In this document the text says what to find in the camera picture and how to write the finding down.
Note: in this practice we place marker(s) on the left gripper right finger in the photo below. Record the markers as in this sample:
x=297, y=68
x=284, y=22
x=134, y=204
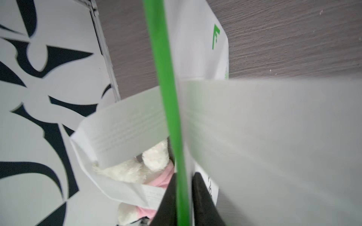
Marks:
x=205, y=212

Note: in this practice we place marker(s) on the white green paper bag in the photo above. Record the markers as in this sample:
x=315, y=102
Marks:
x=269, y=109

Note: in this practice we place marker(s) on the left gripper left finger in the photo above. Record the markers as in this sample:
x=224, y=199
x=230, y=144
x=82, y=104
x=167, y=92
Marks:
x=166, y=214

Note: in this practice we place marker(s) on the white plush bunny pink shirt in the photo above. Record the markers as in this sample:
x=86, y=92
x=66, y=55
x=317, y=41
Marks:
x=155, y=169

